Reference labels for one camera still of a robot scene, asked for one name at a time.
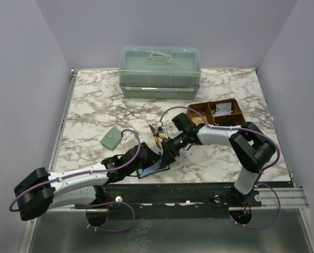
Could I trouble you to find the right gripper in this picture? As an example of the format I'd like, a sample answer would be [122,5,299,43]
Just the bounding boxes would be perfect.
[160,131,189,169]

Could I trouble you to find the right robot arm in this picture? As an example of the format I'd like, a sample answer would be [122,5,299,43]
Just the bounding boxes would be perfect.
[160,113,280,207]

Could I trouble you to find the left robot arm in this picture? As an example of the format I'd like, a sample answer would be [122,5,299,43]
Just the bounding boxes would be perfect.
[9,142,162,221]

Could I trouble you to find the silver card in tray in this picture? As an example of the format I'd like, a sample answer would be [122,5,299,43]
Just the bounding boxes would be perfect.
[214,102,233,116]

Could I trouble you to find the yellow black pliers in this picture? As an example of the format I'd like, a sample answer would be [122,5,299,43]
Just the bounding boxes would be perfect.
[149,124,168,150]

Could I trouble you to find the green snap wallet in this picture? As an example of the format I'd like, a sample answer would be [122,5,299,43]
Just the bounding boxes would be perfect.
[101,127,121,151]

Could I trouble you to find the brown wicker tray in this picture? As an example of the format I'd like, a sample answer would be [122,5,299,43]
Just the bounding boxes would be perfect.
[188,99,246,127]

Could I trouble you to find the green plastic storage box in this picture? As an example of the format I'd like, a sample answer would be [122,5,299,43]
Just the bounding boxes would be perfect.
[119,46,201,100]

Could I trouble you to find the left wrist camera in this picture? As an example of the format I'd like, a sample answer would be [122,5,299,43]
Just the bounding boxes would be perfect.
[122,132,138,149]

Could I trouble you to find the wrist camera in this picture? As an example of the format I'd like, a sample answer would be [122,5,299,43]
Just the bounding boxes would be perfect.
[155,122,169,138]
[122,132,138,149]

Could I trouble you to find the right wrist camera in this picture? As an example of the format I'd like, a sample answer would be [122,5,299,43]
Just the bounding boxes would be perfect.
[155,122,169,138]

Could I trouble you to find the black mounting rail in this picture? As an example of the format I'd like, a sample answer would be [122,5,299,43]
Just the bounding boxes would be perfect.
[85,183,262,220]

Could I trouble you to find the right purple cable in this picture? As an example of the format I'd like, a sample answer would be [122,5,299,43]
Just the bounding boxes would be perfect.
[159,106,281,230]

